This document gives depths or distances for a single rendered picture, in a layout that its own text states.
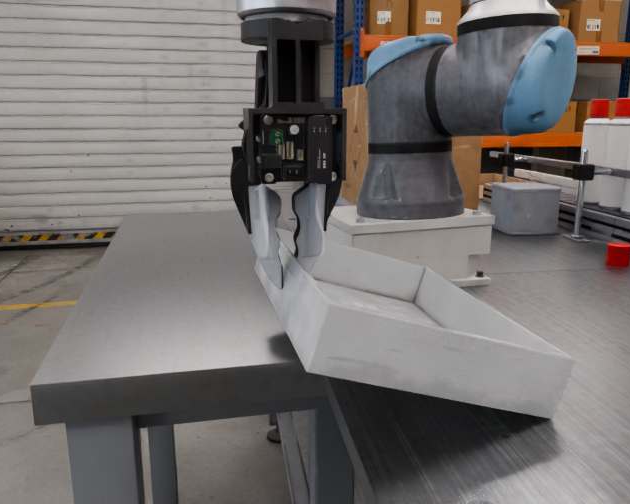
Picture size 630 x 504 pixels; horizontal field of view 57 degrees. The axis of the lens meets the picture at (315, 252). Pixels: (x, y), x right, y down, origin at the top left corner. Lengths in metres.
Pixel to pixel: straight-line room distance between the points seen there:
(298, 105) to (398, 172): 0.37
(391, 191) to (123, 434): 0.44
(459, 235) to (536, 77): 0.22
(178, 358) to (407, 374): 0.25
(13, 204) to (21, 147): 0.45
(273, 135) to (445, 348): 0.19
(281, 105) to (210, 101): 4.53
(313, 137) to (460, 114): 0.34
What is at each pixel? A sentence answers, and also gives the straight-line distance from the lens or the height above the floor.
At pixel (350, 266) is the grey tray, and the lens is 0.67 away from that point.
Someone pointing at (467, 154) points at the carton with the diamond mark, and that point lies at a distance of 1.28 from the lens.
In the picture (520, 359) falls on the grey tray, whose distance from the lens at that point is 0.46.
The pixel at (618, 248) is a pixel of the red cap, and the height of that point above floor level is 0.86.
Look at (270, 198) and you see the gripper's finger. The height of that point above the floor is 0.99.
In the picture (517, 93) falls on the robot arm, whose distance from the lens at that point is 0.70.
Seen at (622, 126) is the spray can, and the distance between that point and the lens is 1.23.
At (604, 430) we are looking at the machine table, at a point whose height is 0.83.
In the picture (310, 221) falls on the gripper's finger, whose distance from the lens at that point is 0.49.
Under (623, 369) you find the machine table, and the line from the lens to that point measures 0.61.
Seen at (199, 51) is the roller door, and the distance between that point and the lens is 4.97.
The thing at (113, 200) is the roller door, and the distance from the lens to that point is 5.02.
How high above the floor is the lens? 1.06
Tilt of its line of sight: 13 degrees down
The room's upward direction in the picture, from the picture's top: straight up
